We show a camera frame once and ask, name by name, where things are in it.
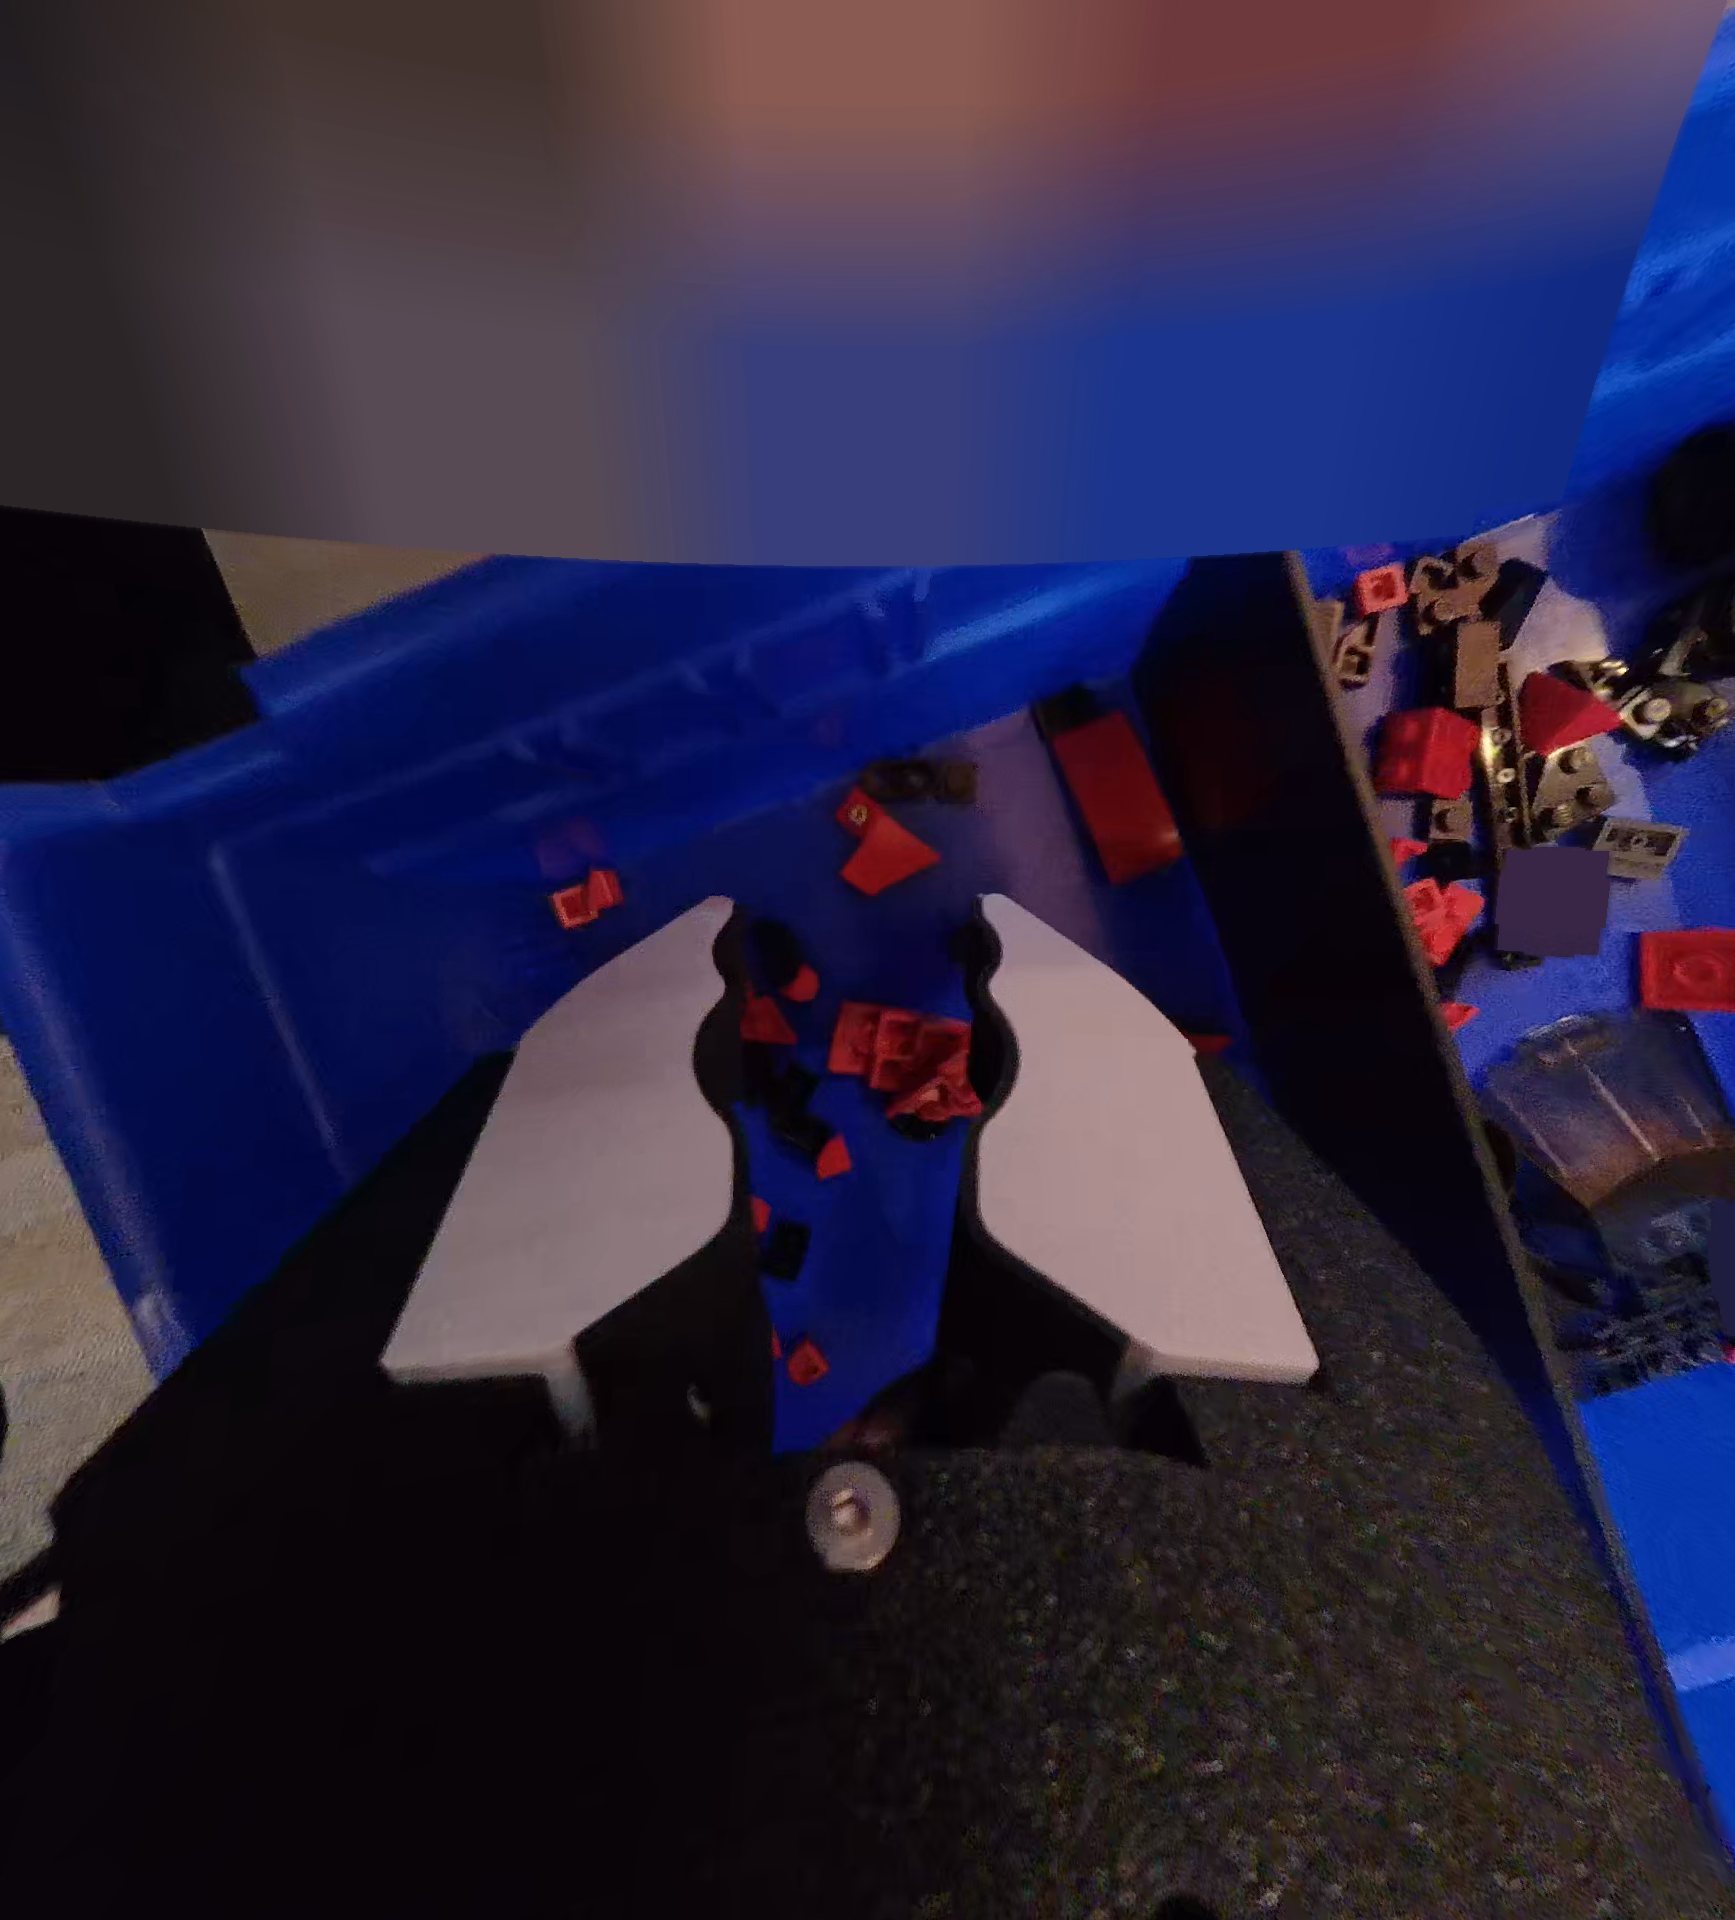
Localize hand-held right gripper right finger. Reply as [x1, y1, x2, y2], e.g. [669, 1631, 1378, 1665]
[957, 893, 1321, 1407]

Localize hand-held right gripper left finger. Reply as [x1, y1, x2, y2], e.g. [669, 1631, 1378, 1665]
[381, 893, 741, 1431]

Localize pile of small lego pieces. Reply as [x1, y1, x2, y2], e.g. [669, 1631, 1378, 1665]
[544, 759, 1236, 1389]
[1319, 537, 1735, 1367]

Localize blue plastic parts bin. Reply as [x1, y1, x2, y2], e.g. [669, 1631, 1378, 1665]
[0, 0, 1735, 1920]

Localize long red lego plate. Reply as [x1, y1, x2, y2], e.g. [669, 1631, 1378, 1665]
[1034, 688, 1187, 887]

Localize clear lego windshield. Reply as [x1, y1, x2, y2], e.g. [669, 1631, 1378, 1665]
[1479, 1009, 1735, 1221]

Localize red square lego tile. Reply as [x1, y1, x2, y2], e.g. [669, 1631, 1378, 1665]
[1637, 927, 1735, 1014]

